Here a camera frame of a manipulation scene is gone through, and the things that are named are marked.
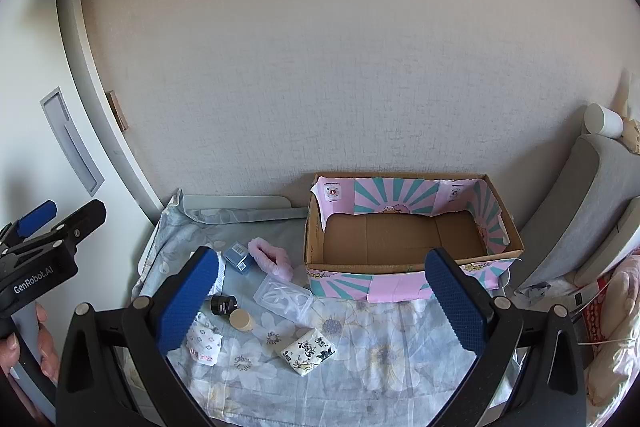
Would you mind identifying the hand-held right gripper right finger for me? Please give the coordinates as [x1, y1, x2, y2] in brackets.
[424, 248, 587, 427]

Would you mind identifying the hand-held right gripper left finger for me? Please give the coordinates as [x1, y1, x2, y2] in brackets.
[57, 246, 223, 427]

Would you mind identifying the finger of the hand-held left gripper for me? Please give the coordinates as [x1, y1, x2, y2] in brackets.
[0, 200, 58, 254]
[15, 200, 108, 258]

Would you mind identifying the small black jar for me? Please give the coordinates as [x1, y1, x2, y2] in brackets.
[210, 293, 239, 317]

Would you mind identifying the white patterned pouch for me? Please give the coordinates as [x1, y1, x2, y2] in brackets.
[186, 311, 224, 365]

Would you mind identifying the jar with beige lid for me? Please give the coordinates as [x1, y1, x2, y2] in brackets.
[229, 307, 267, 339]

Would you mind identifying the small blue box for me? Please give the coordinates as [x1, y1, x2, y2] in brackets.
[221, 241, 254, 275]

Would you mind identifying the cardboard box with pink lining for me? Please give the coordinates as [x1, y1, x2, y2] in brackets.
[303, 172, 524, 305]

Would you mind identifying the clear plastic case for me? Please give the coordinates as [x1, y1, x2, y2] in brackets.
[253, 276, 315, 323]

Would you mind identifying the white floral tissue packet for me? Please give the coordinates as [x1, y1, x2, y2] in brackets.
[273, 328, 337, 378]

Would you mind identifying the person's left hand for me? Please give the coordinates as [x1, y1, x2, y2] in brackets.
[0, 302, 62, 382]

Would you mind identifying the pink fluffy scrunchie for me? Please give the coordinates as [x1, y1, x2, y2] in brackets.
[248, 238, 293, 282]

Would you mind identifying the red and white patterned bag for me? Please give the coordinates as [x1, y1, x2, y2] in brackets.
[581, 277, 610, 344]

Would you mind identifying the white wardrobe door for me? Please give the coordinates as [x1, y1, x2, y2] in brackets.
[0, 0, 167, 258]

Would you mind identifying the pink plush pillow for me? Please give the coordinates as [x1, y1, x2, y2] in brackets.
[585, 252, 640, 413]

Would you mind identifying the white cylinder cup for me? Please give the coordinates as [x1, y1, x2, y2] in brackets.
[584, 103, 624, 138]

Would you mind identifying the recessed grey door handle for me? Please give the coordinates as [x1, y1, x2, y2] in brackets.
[40, 88, 106, 196]

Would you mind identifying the grey bed frame rail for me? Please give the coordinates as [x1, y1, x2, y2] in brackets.
[179, 193, 307, 224]

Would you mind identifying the small wooden wall block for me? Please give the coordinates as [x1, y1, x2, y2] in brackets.
[105, 91, 130, 132]

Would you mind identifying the white device with cable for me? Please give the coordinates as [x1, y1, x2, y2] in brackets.
[560, 284, 601, 313]

